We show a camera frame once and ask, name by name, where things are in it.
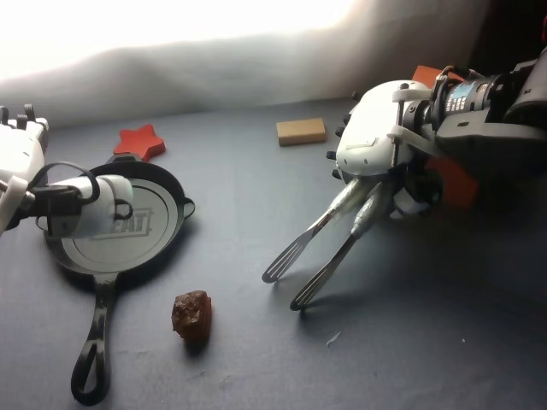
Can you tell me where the white backdrop cloth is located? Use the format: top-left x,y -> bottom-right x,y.
0,0 -> 492,129

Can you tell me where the grey table cloth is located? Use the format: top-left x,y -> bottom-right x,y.
0,96 -> 547,410

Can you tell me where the orange cube block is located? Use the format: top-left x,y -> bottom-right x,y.
412,64 -> 479,210

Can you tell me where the thin black cable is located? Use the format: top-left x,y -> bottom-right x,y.
30,161 -> 102,202

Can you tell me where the red star block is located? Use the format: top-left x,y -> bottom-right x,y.
113,123 -> 168,162

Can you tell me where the brown toy meat chunk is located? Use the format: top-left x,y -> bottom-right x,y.
170,289 -> 215,343

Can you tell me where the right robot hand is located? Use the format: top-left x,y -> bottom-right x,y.
325,79 -> 444,220

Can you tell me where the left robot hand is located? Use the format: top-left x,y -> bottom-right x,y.
0,103 -> 134,238

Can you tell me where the black cast iron skillet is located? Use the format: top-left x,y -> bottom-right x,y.
42,154 -> 197,407

